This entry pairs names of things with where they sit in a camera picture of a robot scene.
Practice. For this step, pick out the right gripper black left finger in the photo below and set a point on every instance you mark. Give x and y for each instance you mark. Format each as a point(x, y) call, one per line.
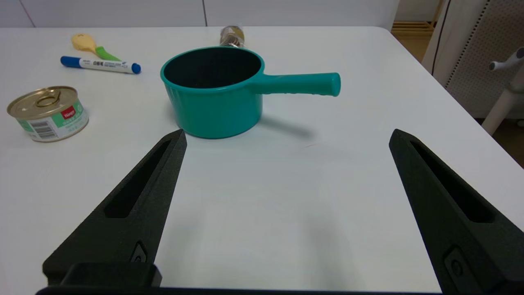
point(123, 229)

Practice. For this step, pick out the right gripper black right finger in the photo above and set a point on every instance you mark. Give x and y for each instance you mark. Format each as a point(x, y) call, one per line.
point(462, 237)

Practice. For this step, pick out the gold-lidded tin can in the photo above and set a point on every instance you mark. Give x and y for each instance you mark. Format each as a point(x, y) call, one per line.
point(50, 116)

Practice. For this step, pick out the white side table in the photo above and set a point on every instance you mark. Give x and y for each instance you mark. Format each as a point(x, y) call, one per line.
point(505, 104)

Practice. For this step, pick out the teal saucepan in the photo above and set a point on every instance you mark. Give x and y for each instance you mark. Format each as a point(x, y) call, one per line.
point(213, 110)

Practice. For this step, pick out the blue and white marker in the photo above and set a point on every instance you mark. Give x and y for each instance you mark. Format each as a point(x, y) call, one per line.
point(103, 65)

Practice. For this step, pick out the white pegboard panel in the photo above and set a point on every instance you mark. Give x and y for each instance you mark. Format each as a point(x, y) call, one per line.
point(470, 61)

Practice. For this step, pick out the yellow and green toy spoon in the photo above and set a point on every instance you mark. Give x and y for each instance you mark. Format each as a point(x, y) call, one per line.
point(83, 41)

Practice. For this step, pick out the wooden rack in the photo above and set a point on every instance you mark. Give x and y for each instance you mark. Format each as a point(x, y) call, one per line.
point(413, 26)

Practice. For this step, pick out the wrapped chocolate balls pack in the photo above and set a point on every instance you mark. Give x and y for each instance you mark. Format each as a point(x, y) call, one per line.
point(231, 36)

